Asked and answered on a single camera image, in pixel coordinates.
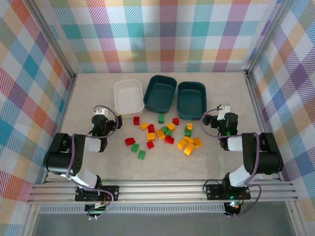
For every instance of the green lego brick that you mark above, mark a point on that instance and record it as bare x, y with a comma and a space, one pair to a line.
161, 118
163, 129
135, 147
141, 155
168, 132

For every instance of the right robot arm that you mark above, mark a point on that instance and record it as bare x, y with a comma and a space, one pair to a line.
267, 159

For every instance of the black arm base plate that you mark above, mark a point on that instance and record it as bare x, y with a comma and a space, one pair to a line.
214, 191
110, 190

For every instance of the yellow lego brick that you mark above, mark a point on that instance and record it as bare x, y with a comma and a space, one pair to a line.
151, 136
189, 139
160, 134
170, 126
182, 144

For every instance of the aluminium side rail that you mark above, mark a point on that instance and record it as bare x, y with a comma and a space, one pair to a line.
67, 103
258, 103

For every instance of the green round lego figure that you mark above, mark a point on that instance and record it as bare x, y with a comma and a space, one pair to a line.
187, 132

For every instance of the teal plastic container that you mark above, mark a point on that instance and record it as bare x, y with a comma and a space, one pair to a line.
192, 103
160, 96

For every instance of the red lego brick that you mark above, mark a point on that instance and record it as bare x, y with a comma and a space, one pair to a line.
169, 139
136, 120
150, 144
151, 128
130, 141
175, 121

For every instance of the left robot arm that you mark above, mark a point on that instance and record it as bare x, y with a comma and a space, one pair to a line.
61, 162

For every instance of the white plastic container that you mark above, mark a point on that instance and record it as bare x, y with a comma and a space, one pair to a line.
128, 98

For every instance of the orange lego brick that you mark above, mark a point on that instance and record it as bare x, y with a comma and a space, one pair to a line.
189, 126
197, 142
144, 126
189, 150

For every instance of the aluminium mounting rail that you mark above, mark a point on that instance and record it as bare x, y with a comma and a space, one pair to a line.
160, 191

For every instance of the aluminium frame post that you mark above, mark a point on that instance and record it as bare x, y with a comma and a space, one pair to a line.
55, 40
267, 37

